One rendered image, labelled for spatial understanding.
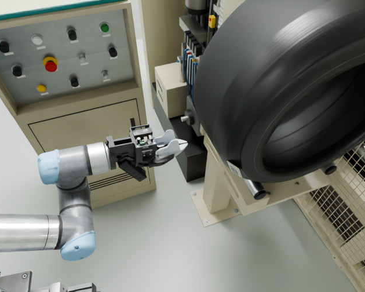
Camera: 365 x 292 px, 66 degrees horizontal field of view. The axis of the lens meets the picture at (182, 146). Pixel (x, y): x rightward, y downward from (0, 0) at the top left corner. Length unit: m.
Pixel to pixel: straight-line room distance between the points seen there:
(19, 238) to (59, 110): 0.76
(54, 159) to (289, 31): 0.56
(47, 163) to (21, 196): 1.57
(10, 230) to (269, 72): 0.60
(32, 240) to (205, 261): 1.27
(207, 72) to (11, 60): 0.77
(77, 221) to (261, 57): 0.54
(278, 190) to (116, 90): 0.80
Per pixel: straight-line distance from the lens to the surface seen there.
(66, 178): 0.70
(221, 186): 1.63
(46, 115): 1.34
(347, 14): 0.67
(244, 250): 1.85
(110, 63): 1.27
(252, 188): 0.96
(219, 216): 1.90
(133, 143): 0.68
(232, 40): 0.70
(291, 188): 1.13
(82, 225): 0.70
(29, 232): 0.67
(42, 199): 2.17
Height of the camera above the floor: 1.72
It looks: 51 degrees down
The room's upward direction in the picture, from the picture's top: straight up
